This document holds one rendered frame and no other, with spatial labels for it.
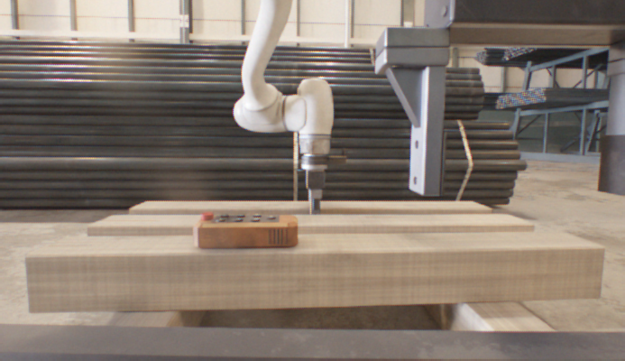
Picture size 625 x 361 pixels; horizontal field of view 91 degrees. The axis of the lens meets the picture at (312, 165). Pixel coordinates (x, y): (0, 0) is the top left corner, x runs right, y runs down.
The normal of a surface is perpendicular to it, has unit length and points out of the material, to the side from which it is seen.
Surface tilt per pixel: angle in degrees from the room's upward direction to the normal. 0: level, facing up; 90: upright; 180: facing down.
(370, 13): 90
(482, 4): 90
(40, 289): 90
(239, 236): 90
